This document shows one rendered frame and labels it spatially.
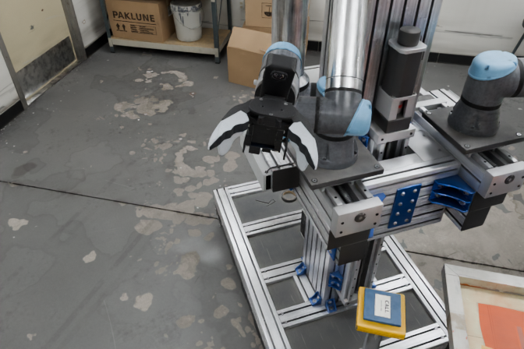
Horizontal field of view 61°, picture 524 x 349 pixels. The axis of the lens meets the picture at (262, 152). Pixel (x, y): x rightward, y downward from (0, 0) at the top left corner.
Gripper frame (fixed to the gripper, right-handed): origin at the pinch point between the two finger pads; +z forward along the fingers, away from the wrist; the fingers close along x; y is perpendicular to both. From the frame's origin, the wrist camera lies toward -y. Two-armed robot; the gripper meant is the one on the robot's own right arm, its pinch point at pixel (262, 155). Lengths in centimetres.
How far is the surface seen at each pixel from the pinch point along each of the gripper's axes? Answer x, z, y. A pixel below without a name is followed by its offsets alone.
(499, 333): -70, -23, 64
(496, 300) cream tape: -72, -34, 63
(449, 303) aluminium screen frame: -57, -28, 62
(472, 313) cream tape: -64, -28, 64
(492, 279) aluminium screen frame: -70, -38, 60
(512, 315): -75, -29, 63
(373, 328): -37, -21, 68
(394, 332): -42, -20, 67
